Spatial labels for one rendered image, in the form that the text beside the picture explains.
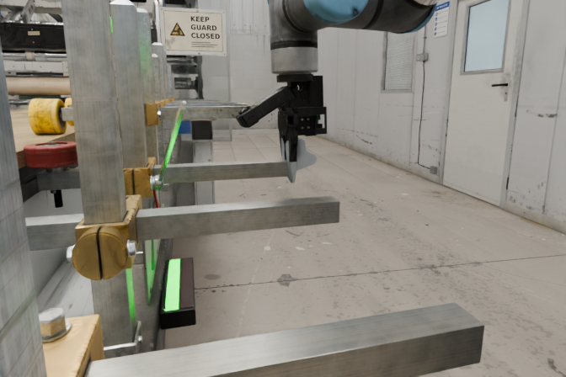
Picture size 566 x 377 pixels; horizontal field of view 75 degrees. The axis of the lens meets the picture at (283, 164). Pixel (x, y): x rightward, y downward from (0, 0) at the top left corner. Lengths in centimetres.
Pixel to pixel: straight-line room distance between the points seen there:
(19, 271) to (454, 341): 25
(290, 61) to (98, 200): 42
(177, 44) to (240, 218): 254
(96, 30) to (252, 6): 917
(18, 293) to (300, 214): 35
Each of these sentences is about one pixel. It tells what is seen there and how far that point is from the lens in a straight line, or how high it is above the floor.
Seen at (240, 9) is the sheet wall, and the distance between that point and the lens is 950.
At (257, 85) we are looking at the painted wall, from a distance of 934.
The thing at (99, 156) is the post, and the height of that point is 93.
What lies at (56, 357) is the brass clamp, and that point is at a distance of 27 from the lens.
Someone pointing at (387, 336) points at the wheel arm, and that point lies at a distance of 27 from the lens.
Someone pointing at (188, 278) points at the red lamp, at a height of 70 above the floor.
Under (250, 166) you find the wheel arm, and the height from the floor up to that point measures 86.
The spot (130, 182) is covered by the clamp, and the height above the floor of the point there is 85.
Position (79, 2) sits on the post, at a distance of 41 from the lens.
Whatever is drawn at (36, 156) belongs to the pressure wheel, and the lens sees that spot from 71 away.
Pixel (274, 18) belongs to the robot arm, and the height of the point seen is 112.
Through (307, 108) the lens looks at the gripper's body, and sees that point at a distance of 70.
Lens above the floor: 99
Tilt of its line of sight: 11 degrees down
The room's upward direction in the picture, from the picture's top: straight up
